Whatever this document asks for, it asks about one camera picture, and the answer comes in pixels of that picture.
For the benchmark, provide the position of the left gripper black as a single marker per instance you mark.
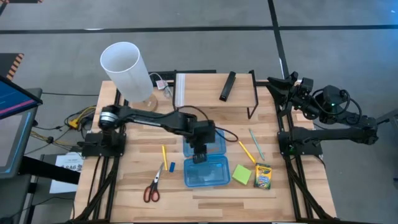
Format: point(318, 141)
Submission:
point(202, 132)

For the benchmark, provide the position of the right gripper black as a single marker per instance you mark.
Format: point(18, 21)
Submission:
point(303, 104)

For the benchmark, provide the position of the blue translucent plastic pencil box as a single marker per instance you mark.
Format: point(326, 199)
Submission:
point(206, 174)

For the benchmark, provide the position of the blue eraser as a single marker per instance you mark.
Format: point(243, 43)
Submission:
point(172, 167)

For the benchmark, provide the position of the yellow highlighter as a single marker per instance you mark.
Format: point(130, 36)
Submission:
point(164, 157)

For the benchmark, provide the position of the green sticky note pad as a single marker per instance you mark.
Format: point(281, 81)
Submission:
point(242, 174)

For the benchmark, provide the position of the orange pencil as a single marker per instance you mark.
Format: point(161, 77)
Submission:
point(247, 152)

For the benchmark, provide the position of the red and black scissors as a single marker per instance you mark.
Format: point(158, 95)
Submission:
point(153, 188)

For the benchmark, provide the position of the teal pencil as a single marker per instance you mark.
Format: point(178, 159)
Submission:
point(256, 144)

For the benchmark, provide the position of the green crayon box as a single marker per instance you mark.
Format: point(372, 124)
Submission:
point(262, 177)

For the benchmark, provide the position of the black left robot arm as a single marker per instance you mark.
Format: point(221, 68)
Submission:
point(149, 118)

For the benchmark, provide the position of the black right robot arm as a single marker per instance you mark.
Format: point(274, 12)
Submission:
point(335, 133)

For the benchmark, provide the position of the black stapler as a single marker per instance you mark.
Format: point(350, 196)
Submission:
point(228, 85)

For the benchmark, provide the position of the wooden shelf with black legs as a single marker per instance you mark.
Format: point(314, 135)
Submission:
point(211, 90)

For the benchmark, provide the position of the white translucent strip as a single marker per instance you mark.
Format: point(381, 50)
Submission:
point(180, 90)

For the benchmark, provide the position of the grey metal stand foot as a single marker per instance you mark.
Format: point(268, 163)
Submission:
point(388, 117)

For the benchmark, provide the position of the white lamp with wooden base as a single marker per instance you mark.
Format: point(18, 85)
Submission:
point(126, 71)

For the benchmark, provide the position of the white printed paper sheet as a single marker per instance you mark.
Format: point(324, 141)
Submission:
point(62, 188)

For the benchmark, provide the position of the black stand beam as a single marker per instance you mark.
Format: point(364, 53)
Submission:
point(49, 169)

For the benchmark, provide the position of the monitor with grey screen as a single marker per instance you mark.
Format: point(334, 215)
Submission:
point(12, 143)

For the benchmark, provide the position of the monitor with blue screen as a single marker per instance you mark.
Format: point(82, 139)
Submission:
point(12, 99)

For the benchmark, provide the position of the black platform with hazard stripes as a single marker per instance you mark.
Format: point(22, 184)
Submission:
point(9, 63)

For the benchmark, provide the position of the black left frame struts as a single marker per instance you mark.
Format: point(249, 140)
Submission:
point(112, 186)

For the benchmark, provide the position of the black frame struts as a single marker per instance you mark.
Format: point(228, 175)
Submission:
point(295, 193)
point(112, 186)

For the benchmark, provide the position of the black right frame struts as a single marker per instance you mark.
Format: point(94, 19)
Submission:
point(295, 193)

